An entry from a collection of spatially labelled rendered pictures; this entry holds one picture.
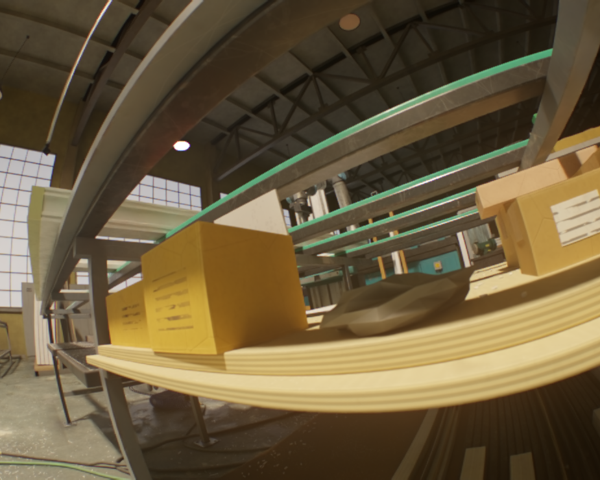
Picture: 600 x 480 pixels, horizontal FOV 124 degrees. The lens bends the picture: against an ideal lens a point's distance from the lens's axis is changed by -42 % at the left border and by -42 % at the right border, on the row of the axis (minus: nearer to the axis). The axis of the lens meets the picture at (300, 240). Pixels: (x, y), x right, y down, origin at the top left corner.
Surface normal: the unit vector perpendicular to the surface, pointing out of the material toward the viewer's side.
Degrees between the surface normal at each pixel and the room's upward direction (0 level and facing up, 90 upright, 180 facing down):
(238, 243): 90
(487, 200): 90
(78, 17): 180
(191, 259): 90
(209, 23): 180
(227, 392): 90
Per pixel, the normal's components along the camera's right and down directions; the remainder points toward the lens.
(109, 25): 0.19, 0.96
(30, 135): 0.80, -0.28
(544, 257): -0.57, -0.08
